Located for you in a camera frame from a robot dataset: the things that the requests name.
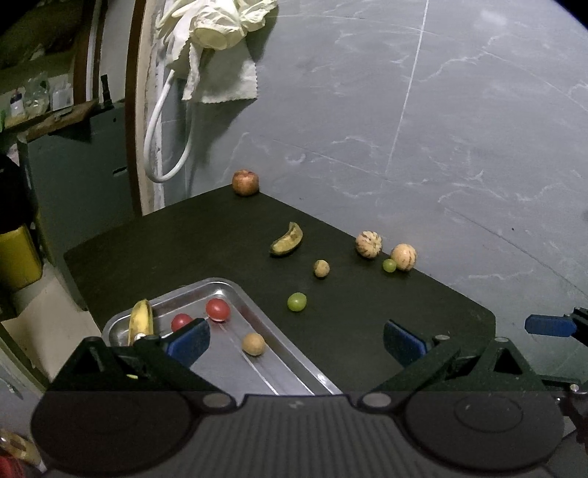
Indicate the green grape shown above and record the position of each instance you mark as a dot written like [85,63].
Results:
[296,301]
[389,265]

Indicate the spotted banana without sticker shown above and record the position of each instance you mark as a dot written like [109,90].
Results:
[287,240]

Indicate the wooden board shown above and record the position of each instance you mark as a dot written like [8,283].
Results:
[55,119]

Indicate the tan longan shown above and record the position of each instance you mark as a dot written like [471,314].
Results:
[253,344]
[321,268]

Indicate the banana with sticker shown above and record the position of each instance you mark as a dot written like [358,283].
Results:
[140,321]

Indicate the heavily striped pepino melon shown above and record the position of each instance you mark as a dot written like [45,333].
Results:
[368,244]

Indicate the cluttered shelf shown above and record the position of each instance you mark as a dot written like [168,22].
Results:
[36,59]

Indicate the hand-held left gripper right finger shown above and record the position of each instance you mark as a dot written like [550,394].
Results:
[404,342]

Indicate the metal tray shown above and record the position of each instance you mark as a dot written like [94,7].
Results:
[239,372]

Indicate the red tomato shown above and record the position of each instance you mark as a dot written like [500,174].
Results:
[218,309]
[180,321]

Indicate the red apple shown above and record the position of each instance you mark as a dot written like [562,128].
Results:
[246,182]

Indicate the grey cabinet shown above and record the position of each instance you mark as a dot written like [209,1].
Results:
[78,184]

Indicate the cream crumpled cloth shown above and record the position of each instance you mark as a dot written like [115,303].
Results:
[216,23]

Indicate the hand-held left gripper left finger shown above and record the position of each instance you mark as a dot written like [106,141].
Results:
[188,342]

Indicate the yellow container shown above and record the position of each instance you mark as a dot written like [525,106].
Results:
[18,257]

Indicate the wooden door frame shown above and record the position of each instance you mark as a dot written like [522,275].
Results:
[142,92]

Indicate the pale orange pepino melon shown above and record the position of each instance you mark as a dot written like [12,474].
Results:
[404,256]

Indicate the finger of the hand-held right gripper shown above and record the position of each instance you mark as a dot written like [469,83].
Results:
[574,404]
[549,325]

